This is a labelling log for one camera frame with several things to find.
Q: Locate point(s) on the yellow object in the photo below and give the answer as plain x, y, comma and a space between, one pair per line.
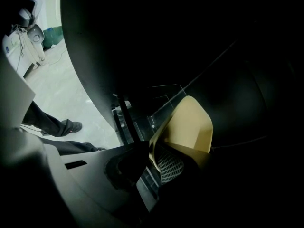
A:
190, 125

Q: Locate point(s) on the person's leg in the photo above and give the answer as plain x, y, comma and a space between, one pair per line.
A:
54, 125
71, 147

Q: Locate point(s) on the person's left leg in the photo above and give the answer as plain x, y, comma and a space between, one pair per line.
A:
54, 125

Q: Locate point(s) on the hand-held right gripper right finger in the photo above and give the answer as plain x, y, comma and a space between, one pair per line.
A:
169, 166

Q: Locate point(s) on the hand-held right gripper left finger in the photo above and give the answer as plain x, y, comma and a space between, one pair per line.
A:
90, 174

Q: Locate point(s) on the person's right leg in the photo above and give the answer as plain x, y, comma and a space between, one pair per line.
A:
71, 147

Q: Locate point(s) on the grey standing fan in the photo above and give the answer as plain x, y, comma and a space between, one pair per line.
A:
35, 35

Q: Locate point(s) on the green bin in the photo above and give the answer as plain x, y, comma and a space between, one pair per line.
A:
53, 37

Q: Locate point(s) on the white appliance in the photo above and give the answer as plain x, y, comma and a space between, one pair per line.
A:
14, 53

